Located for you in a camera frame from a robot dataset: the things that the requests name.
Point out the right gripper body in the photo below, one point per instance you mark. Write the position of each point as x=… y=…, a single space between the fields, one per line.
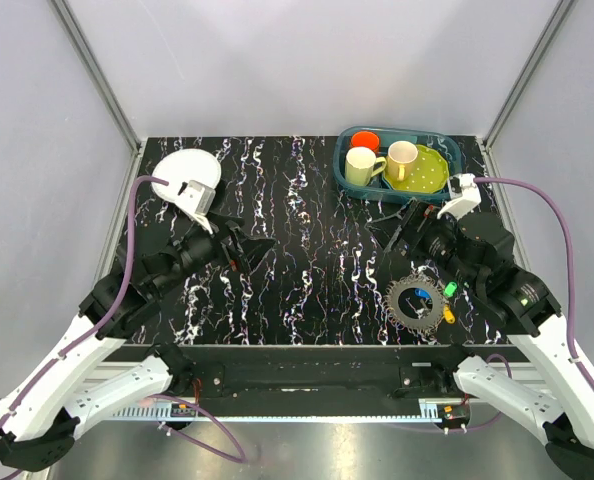
x=435 y=236

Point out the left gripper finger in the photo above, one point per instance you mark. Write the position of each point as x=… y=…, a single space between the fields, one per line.
x=244 y=247
x=247 y=263

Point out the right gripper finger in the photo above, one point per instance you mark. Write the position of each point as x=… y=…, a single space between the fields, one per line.
x=388 y=224
x=392 y=238

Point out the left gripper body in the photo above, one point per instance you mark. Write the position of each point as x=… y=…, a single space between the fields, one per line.
x=199 y=249

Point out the blue key tag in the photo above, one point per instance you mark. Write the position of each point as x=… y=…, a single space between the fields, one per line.
x=422 y=294

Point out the green key tag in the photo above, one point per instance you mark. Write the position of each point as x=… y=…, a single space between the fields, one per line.
x=450 y=289

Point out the yellow key tag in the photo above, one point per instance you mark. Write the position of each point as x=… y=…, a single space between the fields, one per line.
x=448 y=315

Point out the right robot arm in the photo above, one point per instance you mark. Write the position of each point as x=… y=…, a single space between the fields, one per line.
x=476 y=250

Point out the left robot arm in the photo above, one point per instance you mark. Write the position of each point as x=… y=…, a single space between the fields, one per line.
x=41 y=419

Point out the green dotted plate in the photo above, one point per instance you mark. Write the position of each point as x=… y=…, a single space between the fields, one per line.
x=429 y=174

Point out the pale green mug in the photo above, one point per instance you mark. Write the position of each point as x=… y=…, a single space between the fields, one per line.
x=362 y=165

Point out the yellow mug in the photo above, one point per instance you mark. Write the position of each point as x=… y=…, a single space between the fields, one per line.
x=401 y=157

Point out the white paper plate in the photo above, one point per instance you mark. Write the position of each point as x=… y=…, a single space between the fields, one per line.
x=182 y=167

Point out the orange cup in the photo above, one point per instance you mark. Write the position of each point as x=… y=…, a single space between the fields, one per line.
x=366 y=139

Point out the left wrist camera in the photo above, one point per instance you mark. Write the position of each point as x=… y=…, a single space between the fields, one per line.
x=195 y=199

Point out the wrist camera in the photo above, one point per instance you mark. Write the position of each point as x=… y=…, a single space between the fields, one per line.
x=464 y=196
x=195 y=199

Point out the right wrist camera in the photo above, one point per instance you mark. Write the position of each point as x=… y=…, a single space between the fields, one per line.
x=464 y=196

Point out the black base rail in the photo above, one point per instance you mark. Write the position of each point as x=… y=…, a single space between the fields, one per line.
x=327 y=381

